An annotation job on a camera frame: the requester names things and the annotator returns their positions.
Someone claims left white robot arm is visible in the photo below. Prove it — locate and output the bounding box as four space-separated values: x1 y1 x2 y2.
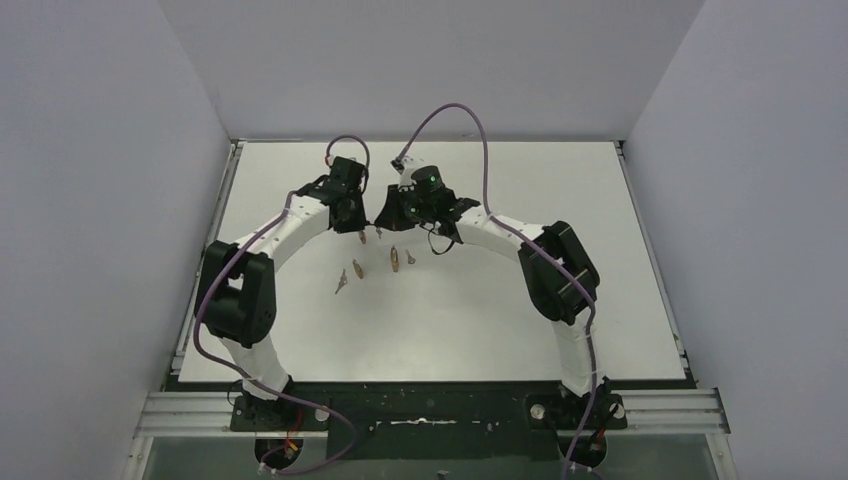
192 156 368 427

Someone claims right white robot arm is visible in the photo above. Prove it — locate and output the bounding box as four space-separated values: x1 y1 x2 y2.
375 158 602 427

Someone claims brass padlock shackle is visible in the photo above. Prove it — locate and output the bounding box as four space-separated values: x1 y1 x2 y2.
389 246 400 273

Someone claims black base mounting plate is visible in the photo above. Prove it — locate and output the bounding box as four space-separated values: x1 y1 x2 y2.
230 380 628 463

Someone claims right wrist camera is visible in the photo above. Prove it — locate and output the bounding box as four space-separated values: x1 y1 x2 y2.
390 156 427 183

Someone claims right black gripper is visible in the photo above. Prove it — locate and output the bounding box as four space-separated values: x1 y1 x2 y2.
378 183 436 232

